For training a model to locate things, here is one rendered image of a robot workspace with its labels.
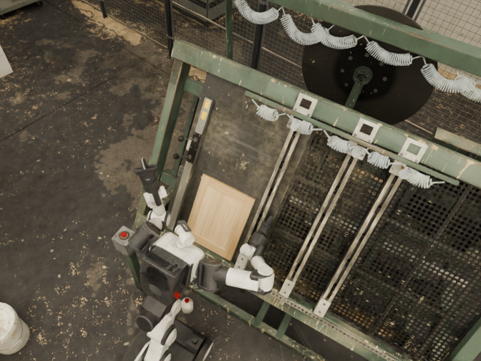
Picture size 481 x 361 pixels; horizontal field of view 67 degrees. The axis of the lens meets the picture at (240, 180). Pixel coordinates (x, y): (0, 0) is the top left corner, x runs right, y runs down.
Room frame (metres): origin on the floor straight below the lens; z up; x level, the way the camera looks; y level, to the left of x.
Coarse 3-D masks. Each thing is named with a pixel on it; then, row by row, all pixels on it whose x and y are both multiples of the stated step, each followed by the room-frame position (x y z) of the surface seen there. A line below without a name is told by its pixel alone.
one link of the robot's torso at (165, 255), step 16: (160, 240) 0.89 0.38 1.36; (176, 240) 0.92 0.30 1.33; (144, 256) 0.76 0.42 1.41; (160, 256) 0.78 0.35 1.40; (176, 256) 0.80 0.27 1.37; (192, 256) 0.82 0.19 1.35; (144, 272) 0.70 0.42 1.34; (160, 272) 0.69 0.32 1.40; (176, 272) 0.70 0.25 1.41; (192, 272) 0.75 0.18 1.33; (144, 288) 0.68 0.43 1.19; (160, 288) 0.65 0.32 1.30; (176, 288) 0.67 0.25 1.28
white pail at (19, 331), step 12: (0, 312) 0.64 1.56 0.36; (12, 312) 0.65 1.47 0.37; (0, 324) 0.57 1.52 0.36; (12, 324) 0.57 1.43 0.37; (24, 324) 0.64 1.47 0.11; (0, 336) 0.49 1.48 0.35; (12, 336) 0.52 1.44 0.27; (24, 336) 0.57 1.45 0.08; (0, 348) 0.44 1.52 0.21; (12, 348) 0.47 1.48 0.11
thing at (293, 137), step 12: (300, 96) 1.51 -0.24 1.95; (300, 108) 1.47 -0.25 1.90; (312, 108) 1.46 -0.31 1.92; (288, 120) 1.45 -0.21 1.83; (288, 144) 1.41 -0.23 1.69; (288, 156) 1.36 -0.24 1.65; (276, 168) 1.33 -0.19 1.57; (276, 180) 1.29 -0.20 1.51; (276, 192) 1.28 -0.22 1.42; (264, 204) 1.24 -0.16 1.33; (264, 216) 1.17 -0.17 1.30; (252, 228) 1.13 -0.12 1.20; (240, 264) 1.00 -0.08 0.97
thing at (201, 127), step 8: (200, 112) 1.61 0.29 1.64; (208, 112) 1.61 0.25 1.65; (200, 120) 1.59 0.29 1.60; (208, 120) 1.61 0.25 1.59; (200, 128) 1.56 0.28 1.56; (200, 144) 1.53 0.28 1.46; (184, 168) 1.44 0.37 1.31; (192, 168) 1.44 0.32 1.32; (184, 176) 1.41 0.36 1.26; (184, 184) 1.38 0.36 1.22; (184, 192) 1.35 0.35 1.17; (176, 200) 1.32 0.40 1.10; (184, 200) 1.34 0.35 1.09; (176, 208) 1.29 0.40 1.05; (176, 216) 1.26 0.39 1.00; (176, 224) 1.24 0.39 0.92
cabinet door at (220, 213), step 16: (208, 176) 1.40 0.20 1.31; (208, 192) 1.34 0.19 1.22; (224, 192) 1.33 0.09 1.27; (240, 192) 1.32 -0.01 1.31; (192, 208) 1.29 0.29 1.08; (208, 208) 1.28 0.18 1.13; (224, 208) 1.27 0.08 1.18; (240, 208) 1.25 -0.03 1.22; (192, 224) 1.23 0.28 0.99; (208, 224) 1.21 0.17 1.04; (224, 224) 1.20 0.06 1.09; (240, 224) 1.19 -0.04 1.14; (208, 240) 1.15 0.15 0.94; (224, 240) 1.14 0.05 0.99; (224, 256) 1.07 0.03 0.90
